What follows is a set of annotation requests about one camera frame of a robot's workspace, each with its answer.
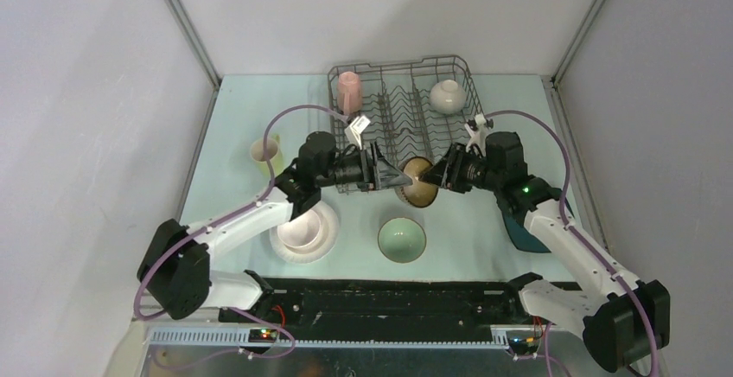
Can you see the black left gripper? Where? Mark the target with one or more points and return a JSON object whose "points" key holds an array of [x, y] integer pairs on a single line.
{"points": [[384, 174]]}

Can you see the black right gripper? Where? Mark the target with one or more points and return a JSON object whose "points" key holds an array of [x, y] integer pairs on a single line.
{"points": [[447, 171]]}

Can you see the brown glazed bowl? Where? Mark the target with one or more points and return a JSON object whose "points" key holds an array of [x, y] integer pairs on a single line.
{"points": [[418, 194]]}

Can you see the small white ribbed bowl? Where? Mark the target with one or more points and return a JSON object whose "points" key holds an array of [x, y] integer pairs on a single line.
{"points": [[447, 97]]}

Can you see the pink ceramic mug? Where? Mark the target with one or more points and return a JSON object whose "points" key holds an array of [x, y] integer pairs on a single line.
{"points": [[349, 93]]}

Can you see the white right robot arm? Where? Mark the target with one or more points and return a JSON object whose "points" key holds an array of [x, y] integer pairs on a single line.
{"points": [[619, 318]]}

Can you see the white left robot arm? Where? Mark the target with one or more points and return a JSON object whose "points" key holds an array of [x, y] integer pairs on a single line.
{"points": [[176, 268]]}

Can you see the light green bowl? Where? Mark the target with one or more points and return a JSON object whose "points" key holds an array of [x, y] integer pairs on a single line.
{"points": [[402, 240]]}

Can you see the pale pink bowl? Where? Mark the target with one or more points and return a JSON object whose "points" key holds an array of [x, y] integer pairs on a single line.
{"points": [[301, 232]]}

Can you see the dark teal square plate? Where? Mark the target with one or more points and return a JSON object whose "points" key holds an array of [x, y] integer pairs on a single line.
{"points": [[520, 237]]}

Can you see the light green ceramic mug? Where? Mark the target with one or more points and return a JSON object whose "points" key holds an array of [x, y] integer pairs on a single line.
{"points": [[268, 156]]}

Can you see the white scalloped plate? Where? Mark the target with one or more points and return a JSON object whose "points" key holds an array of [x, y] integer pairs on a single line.
{"points": [[322, 246]]}

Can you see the right electronics board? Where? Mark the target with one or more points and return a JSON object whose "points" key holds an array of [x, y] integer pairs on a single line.
{"points": [[519, 341]]}

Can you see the electronics board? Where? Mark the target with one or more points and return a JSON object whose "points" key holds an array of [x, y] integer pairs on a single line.
{"points": [[519, 341], [262, 336]]}

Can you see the left electronics board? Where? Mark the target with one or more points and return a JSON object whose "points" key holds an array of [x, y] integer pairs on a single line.
{"points": [[262, 336]]}

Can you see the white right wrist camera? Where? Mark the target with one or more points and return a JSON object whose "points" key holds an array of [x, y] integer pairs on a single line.
{"points": [[478, 129]]}

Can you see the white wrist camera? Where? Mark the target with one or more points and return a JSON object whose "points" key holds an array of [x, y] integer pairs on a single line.
{"points": [[355, 129], [478, 129]]}

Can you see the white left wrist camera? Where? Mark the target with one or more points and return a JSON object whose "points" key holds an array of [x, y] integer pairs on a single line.
{"points": [[355, 129]]}

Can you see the grey wire dish rack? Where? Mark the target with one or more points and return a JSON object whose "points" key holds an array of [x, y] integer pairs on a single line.
{"points": [[396, 98]]}

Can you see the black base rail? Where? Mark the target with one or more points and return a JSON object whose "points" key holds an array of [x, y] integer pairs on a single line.
{"points": [[350, 310]]}

